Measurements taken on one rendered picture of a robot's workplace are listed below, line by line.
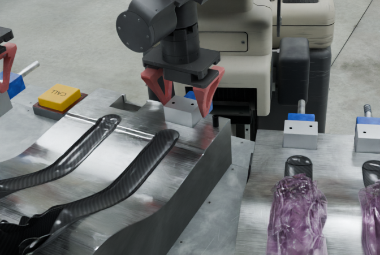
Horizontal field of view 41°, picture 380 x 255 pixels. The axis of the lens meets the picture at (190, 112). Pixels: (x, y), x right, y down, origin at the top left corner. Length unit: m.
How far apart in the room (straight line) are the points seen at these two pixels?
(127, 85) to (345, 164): 2.03
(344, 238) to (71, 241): 0.31
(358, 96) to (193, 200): 1.89
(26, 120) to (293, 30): 0.74
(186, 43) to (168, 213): 0.23
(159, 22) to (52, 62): 2.45
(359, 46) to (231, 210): 2.33
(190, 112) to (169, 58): 0.09
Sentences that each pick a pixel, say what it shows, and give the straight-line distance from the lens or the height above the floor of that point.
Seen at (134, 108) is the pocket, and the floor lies 0.87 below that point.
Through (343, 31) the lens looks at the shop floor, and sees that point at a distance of 3.19.
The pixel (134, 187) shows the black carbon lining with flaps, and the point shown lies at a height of 0.88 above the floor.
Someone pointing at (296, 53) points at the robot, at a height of 0.75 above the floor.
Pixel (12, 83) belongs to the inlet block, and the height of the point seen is 0.94.
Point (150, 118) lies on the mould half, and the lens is 0.83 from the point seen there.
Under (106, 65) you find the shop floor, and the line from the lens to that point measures 2.94.
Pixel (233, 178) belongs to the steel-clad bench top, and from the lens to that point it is 0.84.
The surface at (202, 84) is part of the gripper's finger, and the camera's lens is 0.73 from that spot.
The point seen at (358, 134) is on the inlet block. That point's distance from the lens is 0.80.
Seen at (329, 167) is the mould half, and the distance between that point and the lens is 0.78.
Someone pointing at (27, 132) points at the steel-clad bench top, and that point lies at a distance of 1.02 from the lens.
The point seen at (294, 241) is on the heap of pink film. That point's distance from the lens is 0.60.
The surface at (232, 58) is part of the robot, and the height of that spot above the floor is 0.80.
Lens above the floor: 1.35
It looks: 34 degrees down
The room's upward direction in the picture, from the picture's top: 5 degrees counter-clockwise
